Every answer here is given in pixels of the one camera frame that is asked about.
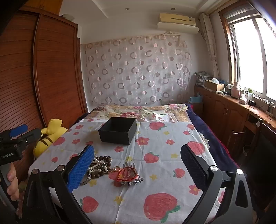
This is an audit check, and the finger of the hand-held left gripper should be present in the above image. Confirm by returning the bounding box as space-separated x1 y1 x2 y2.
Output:
20 128 42 143
9 124 28 138

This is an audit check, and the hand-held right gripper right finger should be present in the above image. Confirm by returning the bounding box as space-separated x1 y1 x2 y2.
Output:
180 144 254 224

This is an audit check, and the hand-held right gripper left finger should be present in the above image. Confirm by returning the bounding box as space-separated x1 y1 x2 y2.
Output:
22 145 95 224

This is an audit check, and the white pearl bracelet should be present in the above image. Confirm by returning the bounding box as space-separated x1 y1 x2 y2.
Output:
92 155 104 166

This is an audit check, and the large brown bead bracelet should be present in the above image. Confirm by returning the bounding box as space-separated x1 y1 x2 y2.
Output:
89 165 105 179

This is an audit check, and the black box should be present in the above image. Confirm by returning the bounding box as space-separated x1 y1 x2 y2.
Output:
98 117 137 145

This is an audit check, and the person's left hand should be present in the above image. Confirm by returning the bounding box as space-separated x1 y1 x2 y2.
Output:
0 165 20 202

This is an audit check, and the silver bangle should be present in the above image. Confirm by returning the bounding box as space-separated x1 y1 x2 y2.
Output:
79 172 92 186

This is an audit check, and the yellow plush toy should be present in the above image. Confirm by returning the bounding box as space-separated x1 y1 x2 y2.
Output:
33 118 68 158

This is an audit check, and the dark blue blanket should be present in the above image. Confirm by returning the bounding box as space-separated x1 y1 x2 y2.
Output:
186 103 240 170

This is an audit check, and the strawberry print quilt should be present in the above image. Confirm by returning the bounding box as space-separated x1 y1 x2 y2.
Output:
28 122 229 224

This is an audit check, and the brown wooden wardrobe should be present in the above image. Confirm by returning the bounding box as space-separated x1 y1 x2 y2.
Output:
0 5 89 168

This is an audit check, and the wooden side cabinet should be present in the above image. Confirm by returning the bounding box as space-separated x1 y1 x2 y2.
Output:
194 85 276 164

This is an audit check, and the floral blanket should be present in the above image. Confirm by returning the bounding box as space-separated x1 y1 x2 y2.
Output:
79 103 191 124

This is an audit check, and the dark wooden chair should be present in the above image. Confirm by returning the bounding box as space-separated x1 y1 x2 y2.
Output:
229 118 276 211

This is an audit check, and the cardboard box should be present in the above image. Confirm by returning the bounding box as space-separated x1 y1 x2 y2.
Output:
204 78 225 93

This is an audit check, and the folded cloth stack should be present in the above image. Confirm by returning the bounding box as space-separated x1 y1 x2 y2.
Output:
194 71 213 86

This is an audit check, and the tied window curtain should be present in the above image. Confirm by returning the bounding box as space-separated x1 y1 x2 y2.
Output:
199 13 220 80

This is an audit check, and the window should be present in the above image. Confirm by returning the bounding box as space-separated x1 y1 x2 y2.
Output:
219 0 276 112

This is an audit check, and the cream bead bracelet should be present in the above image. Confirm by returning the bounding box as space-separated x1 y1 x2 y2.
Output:
93 165 109 174

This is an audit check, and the small dark bead bracelet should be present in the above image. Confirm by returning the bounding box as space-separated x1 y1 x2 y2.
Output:
101 156 113 173

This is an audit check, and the red string bracelet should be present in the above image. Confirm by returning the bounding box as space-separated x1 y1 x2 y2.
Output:
116 167 139 183

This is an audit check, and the circle pattern wall curtain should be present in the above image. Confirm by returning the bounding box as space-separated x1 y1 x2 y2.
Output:
80 32 192 106

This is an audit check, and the wall air conditioner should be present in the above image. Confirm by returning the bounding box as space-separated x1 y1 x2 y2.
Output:
157 12 199 34

